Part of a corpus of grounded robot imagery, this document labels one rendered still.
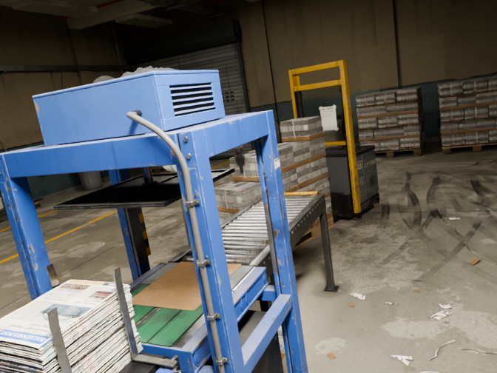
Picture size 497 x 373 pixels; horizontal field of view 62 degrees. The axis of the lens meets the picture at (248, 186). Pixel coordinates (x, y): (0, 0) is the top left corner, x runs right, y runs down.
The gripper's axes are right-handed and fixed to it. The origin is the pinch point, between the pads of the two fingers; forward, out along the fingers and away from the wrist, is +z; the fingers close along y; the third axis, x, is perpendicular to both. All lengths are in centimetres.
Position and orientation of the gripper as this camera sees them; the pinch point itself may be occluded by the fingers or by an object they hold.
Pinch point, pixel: (241, 169)
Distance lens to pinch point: 397.7
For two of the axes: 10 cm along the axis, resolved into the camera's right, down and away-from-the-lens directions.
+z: 1.5, 9.7, 2.1
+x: -6.6, 2.5, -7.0
